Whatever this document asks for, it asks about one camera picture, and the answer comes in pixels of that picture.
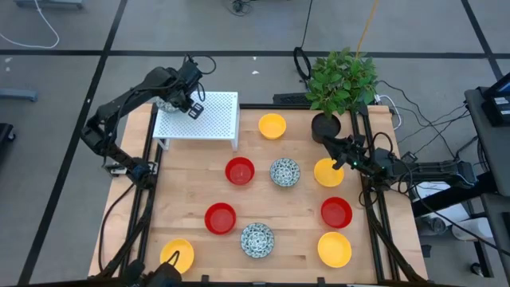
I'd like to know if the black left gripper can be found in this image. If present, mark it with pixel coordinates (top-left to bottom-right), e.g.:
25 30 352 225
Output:
170 59 205 120

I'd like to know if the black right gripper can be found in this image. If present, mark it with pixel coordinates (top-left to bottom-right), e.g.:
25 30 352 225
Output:
321 135 371 171

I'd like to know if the patterned teal ceramic bowl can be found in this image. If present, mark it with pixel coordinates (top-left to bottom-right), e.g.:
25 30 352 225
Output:
240 222 276 259
155 96 181 114
269 157 301 188

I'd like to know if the yellow plastic mini bowl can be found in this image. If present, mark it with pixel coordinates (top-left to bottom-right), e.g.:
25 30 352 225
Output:
313 157 345 188
316 231 353 269
159 238 195 275
257 112 288 141

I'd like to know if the red plastic mini bowl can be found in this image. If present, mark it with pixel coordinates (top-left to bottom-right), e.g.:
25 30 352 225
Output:
225 156 256 187
320 196 354 230
204 202 237 235

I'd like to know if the black plant pot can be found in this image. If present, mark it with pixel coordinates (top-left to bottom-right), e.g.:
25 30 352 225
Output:
310 112 343 144

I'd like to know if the white perforated metal shelf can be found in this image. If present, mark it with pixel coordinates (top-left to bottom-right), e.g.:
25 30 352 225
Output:
151 90 241 152

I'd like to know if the green leafy plant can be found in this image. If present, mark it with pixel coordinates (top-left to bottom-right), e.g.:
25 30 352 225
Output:
304 46 379 119

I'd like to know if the black power strip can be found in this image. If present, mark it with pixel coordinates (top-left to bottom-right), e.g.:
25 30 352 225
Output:
272 92 316 107

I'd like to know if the black desk beam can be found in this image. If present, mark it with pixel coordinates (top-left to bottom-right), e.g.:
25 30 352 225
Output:
411 171 497 218

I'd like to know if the grey round object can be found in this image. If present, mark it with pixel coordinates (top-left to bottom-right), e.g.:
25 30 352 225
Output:
421 214 448 236

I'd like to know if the white paper sheet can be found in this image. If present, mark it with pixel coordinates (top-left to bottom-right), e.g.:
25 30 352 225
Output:
414 177 471 224

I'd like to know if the grey desk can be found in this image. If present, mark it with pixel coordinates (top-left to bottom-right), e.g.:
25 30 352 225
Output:
464 86 510 196

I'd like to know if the white roll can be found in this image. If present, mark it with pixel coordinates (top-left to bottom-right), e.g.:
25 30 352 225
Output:
452 217 495 242

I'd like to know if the grey metal base bar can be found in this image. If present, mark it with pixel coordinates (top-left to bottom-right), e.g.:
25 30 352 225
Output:
0 88 39 103
14 0 85 10

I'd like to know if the black floor object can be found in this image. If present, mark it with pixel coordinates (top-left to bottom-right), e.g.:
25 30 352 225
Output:
0 122 17 160

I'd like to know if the white plug and cable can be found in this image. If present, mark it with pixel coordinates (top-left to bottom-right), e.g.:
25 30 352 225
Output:
374 93 403 132

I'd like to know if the black frame crossbar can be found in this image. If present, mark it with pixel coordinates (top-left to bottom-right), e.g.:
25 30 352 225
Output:
89 277 430 287
237 103 362 111

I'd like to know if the black coiled cable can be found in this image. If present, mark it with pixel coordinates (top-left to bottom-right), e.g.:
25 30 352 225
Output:
292 46 313 81

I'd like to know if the black aluminium side frame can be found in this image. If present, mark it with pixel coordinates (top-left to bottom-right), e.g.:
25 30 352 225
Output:
349 104 430 285
95 102 165 280

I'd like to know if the black cable bundle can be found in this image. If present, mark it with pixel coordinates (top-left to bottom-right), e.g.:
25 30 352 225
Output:
226 0 257 17

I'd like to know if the black hanging cable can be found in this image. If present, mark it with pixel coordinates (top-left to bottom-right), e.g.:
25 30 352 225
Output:
299 0 315 49

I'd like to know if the orange hanging cable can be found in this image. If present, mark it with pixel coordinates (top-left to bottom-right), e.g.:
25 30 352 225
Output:
355 0 379 57

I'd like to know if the white floor cable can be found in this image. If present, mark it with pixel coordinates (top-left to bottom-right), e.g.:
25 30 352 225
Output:
0 0 61 50

